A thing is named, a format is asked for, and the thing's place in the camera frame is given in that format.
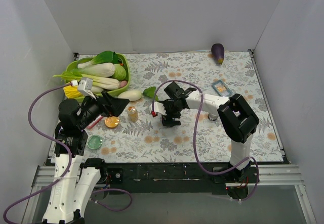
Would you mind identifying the white toy radish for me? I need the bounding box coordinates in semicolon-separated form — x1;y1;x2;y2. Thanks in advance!
118;86;158;102

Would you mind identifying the orange pill bottle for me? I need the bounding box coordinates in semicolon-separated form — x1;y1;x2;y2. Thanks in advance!
127;106;138;122

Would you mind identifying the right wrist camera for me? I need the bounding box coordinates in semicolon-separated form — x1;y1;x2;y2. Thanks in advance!
149;101;167;117

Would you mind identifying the white toy bok choy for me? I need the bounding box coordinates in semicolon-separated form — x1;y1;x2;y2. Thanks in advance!
70;51;118;77

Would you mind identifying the small silver pill bottle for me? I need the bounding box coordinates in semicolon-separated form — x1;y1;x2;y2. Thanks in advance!
208;113;218;121

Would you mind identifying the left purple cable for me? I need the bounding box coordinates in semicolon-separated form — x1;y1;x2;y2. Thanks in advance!
0;82;134;224

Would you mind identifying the green toy cabbage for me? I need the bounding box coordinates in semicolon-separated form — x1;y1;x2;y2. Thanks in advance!
111;64;127;81

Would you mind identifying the green toy celery stalk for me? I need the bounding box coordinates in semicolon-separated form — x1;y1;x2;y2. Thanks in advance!
53;71;123;90

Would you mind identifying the yellow toy napa cabbage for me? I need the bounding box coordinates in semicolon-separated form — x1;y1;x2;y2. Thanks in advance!
63;85;83;99

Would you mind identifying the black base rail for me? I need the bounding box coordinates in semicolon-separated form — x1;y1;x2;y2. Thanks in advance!
32;162;304;196

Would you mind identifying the purple toy eggplant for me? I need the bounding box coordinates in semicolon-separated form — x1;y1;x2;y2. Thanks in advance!
211;43;225;65

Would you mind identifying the green round pill container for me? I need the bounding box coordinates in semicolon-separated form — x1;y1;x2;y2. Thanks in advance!
87;135;103;150

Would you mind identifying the blue rectangular pill box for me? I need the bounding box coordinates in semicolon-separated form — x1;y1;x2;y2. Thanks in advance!
212;80;232;97

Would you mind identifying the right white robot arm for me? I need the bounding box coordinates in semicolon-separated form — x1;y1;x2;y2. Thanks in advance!
150;80;259;182

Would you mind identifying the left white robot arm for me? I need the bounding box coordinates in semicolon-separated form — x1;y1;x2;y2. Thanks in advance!
42;93;129;223

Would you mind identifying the floral table mat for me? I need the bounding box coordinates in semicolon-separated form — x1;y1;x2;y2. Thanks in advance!
49;51;285;164

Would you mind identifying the pink rectangular pill box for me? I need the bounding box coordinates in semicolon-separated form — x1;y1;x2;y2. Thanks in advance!
87;115;103;129

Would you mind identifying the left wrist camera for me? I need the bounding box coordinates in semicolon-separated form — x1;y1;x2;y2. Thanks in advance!
77;77;97;100

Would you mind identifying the green vegetable basket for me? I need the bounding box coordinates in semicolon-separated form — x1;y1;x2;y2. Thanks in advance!
61;51;130;97

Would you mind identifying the orange round pill container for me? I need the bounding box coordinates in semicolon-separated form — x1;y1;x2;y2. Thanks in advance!
104;116;119;128

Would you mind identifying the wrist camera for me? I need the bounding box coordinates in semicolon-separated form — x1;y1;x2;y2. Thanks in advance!
77;77;97;100
149;101;167;117

